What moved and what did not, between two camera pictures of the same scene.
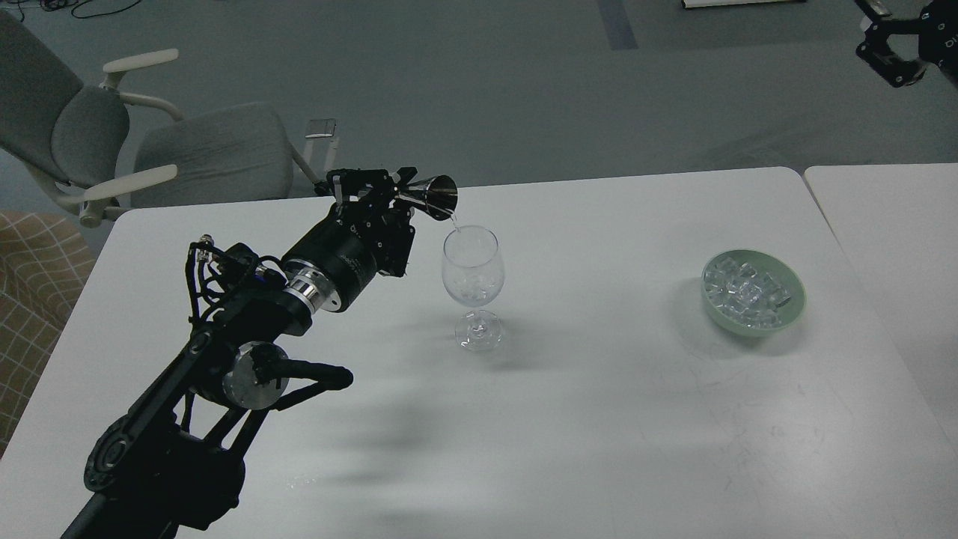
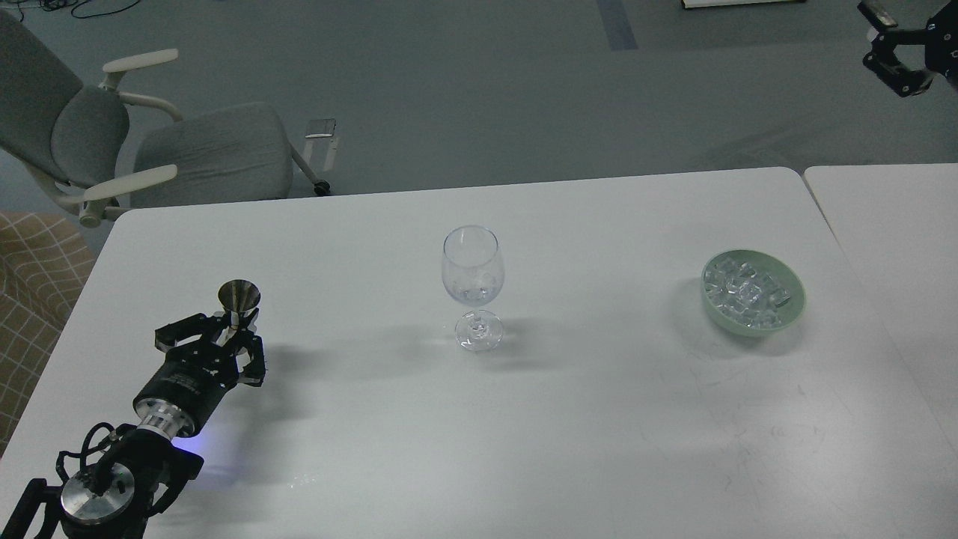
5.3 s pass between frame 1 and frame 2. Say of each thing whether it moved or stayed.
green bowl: stayed
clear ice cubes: stayed
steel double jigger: moved
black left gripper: moved
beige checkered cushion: stayed
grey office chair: stayed
